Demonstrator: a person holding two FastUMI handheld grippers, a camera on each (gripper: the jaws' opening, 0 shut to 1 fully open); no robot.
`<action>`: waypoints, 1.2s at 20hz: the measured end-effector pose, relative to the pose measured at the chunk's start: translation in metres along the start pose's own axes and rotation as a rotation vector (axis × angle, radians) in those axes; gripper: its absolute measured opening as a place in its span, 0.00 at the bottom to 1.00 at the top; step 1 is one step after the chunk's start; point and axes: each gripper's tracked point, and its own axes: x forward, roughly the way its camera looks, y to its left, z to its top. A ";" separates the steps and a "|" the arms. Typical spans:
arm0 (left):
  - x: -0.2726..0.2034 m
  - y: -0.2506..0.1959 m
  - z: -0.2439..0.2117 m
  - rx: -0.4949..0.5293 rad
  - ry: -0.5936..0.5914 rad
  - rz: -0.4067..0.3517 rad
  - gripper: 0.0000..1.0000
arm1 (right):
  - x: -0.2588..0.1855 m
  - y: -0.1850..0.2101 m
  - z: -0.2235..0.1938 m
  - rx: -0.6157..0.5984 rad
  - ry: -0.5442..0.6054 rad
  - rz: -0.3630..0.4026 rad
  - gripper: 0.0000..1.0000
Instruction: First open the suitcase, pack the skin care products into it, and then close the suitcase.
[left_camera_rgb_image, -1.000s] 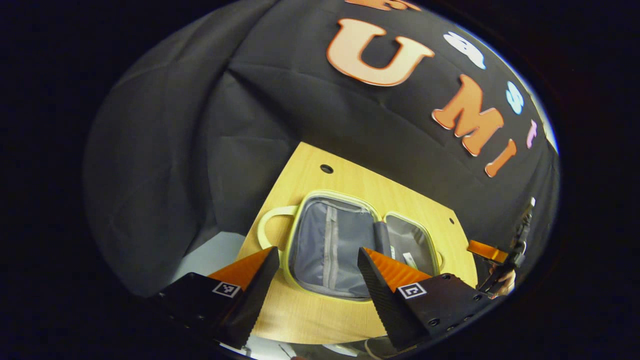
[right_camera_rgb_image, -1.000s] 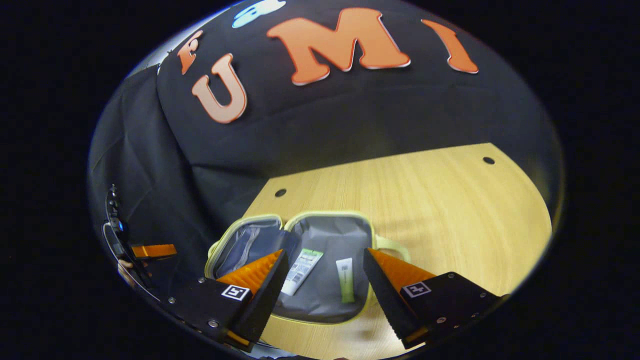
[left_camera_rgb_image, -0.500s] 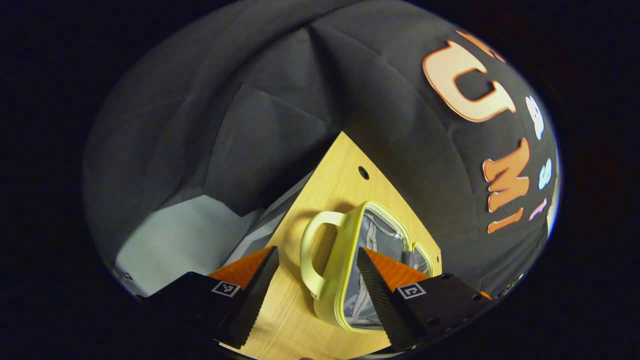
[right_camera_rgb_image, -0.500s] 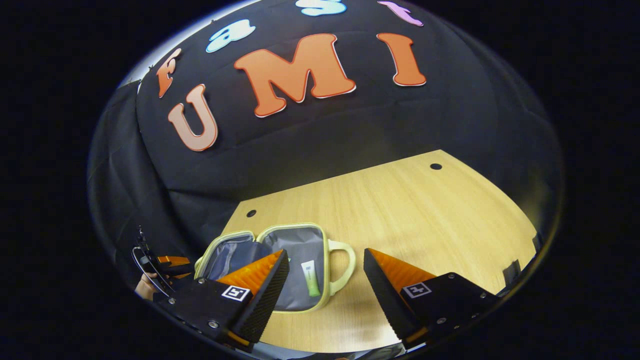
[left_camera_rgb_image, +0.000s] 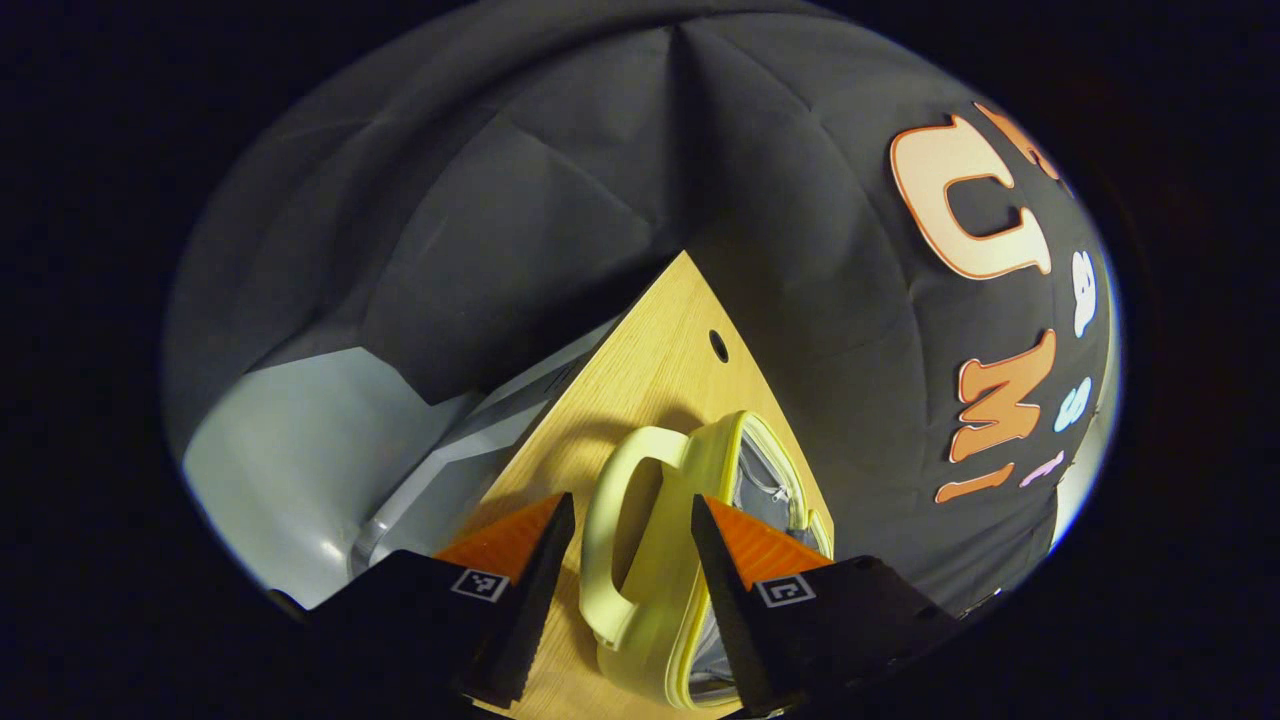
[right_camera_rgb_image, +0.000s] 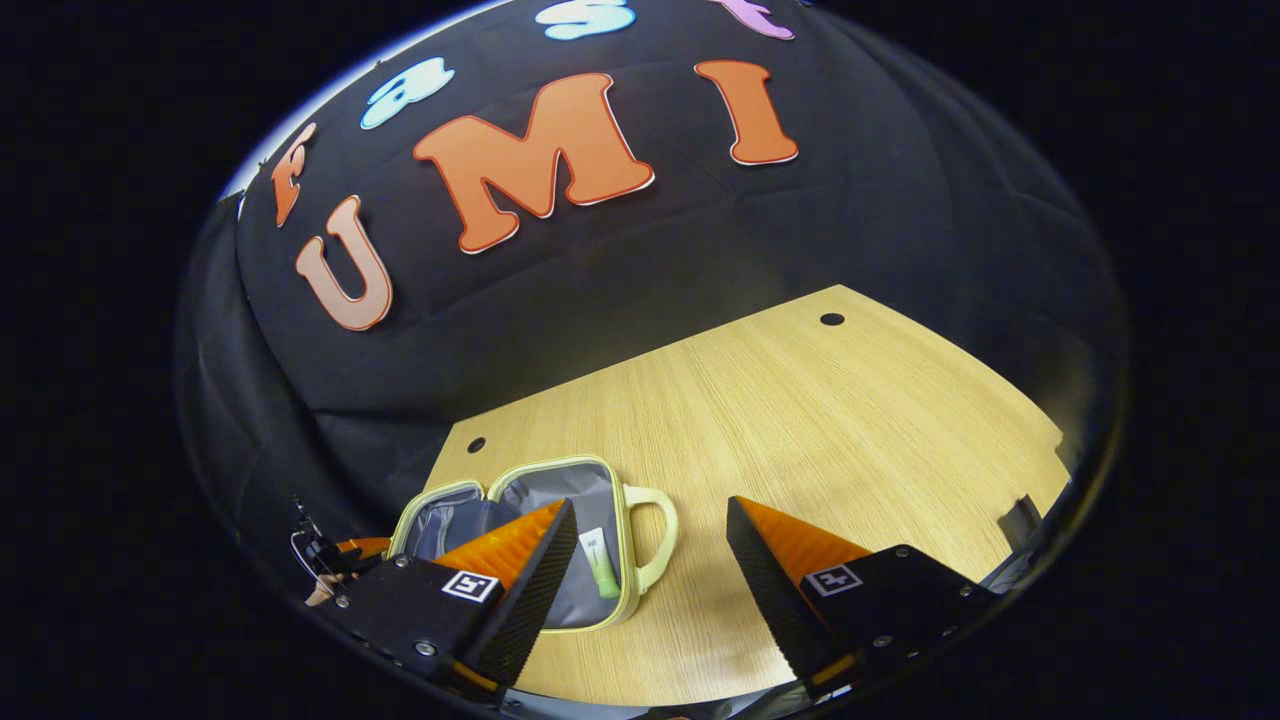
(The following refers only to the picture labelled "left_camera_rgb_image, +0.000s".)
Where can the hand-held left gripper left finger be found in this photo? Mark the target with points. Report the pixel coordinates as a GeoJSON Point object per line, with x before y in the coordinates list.
{"type": "Point", "coordinates": [540, 610]}

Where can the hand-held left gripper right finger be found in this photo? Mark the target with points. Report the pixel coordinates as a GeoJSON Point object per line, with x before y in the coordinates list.
{"type": "Point", "coordinates": [730, 620]}

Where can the grey table frame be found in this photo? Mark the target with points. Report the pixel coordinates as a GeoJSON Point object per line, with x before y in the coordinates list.
{"type": "Point", "coordinates": [470, 450]}

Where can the pale yellow suitcase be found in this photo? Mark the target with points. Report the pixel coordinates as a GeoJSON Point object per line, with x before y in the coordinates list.
{"type": "Point", "coordinates": [650, 600]}

